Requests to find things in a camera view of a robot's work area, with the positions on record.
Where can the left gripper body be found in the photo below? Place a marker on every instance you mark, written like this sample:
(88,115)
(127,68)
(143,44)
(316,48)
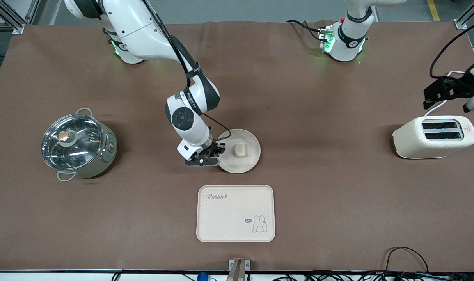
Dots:
(452,86)

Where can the small cream bun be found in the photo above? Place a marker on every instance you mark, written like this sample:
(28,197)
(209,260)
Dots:
(240,150)

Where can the round cream plate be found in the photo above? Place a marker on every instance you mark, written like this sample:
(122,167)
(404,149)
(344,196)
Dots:
(250,156)

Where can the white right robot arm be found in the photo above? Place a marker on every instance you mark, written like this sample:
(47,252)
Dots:
(143,31)

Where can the cream rabbit print tray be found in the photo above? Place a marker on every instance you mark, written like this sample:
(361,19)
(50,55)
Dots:
(233,214)

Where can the cream two-slot toaster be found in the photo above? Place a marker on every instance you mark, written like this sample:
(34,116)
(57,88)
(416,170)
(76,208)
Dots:
(412,142)

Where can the steel cooking pot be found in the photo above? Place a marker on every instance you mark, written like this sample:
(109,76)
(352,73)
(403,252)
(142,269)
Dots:
(104,156)

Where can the brown table mat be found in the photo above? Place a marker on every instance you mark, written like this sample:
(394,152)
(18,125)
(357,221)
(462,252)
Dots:
(299,97)

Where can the glass pot lid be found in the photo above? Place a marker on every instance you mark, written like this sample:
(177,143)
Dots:
(71,142)

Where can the small blue round object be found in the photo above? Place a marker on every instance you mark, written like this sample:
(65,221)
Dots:
(202,277)

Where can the aluminium frame profile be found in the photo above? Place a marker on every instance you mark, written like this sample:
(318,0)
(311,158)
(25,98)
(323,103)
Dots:
(465,17)
(10,21)

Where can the metal table bracket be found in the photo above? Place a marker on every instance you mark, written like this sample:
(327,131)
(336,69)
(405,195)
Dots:
(239,269)

